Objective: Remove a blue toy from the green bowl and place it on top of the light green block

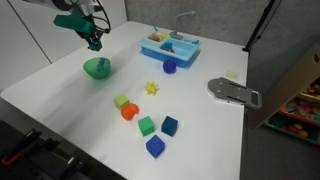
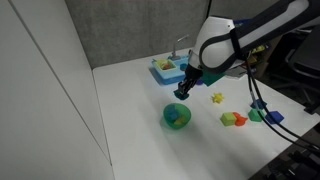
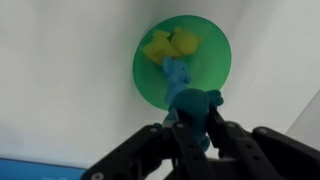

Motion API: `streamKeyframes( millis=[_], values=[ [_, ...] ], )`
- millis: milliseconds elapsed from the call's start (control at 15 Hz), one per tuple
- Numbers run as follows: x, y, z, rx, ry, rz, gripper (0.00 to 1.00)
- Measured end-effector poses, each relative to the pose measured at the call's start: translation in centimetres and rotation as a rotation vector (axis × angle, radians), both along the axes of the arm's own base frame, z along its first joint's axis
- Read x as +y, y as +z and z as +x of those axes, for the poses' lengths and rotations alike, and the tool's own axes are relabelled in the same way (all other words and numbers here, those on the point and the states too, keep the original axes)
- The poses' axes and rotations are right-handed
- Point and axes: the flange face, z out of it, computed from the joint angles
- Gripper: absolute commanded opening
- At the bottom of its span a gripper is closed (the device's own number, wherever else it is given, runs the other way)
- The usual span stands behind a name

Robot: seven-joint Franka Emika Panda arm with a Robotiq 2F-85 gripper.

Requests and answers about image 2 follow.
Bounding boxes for light blue toy figure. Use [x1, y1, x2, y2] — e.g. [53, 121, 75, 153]
[166, 107, 181, 122]

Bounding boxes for blue toy sink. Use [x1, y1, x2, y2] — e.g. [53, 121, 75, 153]
[151, 54, 193, 85]

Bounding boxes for dark teal toy animal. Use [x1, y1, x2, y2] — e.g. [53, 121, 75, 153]
[173, 89, 190, 101]

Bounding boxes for royal blue block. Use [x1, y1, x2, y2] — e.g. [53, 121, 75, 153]
[264, 110, 285, 126]

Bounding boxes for wooden toy bin shelf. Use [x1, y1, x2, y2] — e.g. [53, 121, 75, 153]
[233, 18, 281, 78]

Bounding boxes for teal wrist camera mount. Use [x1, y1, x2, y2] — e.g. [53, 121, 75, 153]
[200, 69, 226, 88]

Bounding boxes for yellow spiky toy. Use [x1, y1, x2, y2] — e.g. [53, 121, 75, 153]
[211, 92, 225, 105]

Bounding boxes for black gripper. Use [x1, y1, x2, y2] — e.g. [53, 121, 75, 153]
[177, 62, 204, 96]

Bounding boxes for small green basket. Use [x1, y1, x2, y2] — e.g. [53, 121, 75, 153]
[155, 58, 177, 72]

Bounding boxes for green translucent bowl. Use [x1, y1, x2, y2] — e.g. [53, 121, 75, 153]
[162, 102, 192, 130]

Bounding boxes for light green block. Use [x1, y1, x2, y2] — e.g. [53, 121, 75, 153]
[219, 112, 238, 127]

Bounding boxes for black office chair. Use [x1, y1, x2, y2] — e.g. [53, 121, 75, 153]
[269, 24, 320, 116]

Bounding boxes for grey flat tray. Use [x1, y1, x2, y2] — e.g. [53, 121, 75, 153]
[229, 66, 250, 79]

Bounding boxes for black cable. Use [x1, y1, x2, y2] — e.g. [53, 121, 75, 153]
[246, 66, 320, 153]
[244, 54, 320, 143]

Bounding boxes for black equipment frame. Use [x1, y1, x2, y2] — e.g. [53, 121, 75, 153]
[249, 123, 320, 180]

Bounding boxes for small yellow toy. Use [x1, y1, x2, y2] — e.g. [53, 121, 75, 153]
[173, 115, 188, 127]

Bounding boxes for grey toy faucet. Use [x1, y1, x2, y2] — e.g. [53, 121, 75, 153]
[168, 34, 190, 62]

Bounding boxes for orange toy animal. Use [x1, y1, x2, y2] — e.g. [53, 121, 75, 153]
[232, 112, 249, 127]

